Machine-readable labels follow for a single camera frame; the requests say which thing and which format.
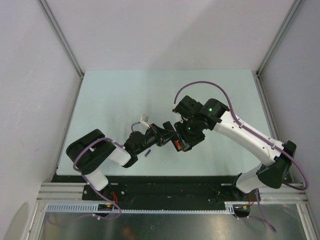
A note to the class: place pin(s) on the orange battery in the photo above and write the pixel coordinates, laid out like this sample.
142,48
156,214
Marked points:
177,145

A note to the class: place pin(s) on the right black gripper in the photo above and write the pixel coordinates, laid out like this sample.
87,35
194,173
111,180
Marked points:
186,140

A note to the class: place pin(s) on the black remote control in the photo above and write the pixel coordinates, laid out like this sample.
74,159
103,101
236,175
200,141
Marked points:
173,136

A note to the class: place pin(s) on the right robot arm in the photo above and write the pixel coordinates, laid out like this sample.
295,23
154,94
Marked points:
215,116

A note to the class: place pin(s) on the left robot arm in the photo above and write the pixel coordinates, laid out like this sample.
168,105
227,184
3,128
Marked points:
89,152

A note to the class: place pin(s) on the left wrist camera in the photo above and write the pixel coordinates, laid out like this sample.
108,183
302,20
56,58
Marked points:
144,120

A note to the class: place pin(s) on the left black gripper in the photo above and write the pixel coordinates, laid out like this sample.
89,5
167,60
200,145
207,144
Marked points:
158,133

